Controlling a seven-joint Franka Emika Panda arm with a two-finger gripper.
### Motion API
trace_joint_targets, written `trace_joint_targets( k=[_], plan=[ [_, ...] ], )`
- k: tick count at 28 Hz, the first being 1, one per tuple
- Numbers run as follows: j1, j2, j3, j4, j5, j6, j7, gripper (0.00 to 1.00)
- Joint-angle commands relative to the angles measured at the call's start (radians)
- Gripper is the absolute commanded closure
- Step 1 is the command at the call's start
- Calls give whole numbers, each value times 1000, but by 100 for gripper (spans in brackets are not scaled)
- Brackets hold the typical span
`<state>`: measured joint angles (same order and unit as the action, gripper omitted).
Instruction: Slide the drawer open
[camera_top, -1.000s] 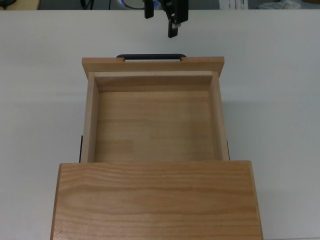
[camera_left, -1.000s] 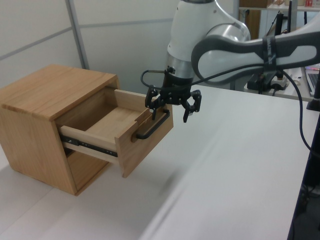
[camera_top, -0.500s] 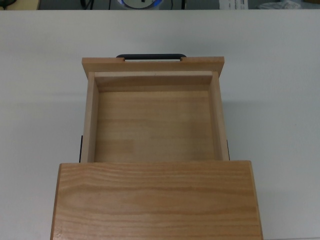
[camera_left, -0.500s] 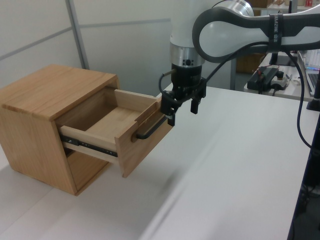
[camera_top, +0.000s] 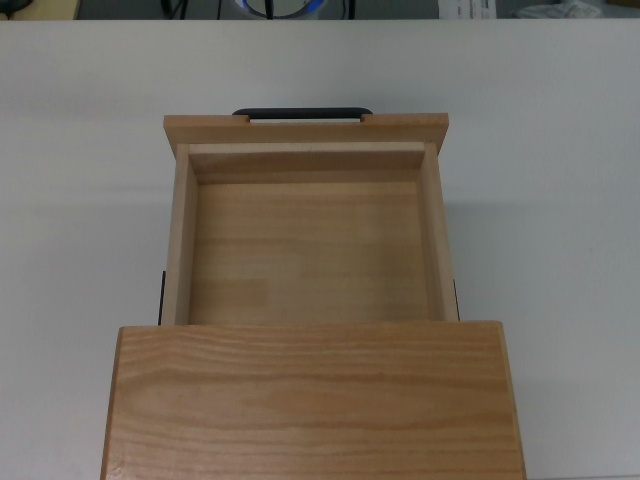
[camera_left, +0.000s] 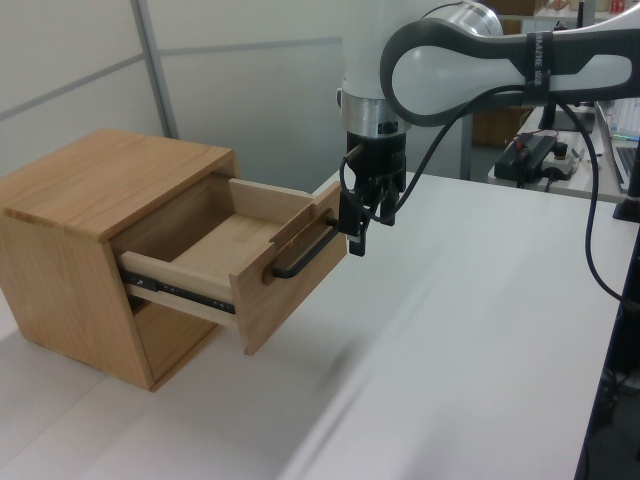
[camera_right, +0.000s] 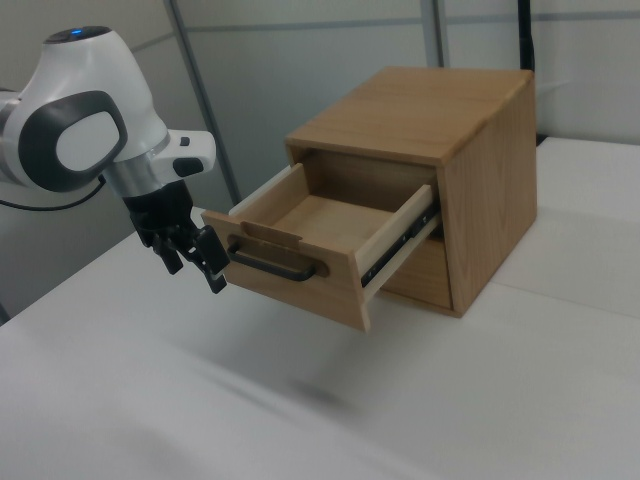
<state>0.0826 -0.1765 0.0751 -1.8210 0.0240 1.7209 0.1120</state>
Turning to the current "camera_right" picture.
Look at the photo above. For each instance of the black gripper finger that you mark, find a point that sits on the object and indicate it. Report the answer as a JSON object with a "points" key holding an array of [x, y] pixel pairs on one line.
{"points": [[171, 255], [210, 250]]}

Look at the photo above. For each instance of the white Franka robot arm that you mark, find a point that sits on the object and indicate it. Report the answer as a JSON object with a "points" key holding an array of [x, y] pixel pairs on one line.
{"points": [[90, 65]]}

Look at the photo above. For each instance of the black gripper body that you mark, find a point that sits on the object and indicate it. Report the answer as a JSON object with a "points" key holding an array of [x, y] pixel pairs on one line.
{"points": [[160, 212]]}

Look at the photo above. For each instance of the grey partition post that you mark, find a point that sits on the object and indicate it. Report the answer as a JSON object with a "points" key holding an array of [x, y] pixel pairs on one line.
{"points": [[436, 30]]}

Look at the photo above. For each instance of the wooden cabinet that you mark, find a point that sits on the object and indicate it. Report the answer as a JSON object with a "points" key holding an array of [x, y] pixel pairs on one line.
{"points": [[490, 200]]}

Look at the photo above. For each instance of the thin black pole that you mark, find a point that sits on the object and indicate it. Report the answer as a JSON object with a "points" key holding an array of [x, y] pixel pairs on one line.
{"points": [[526, 35]]}

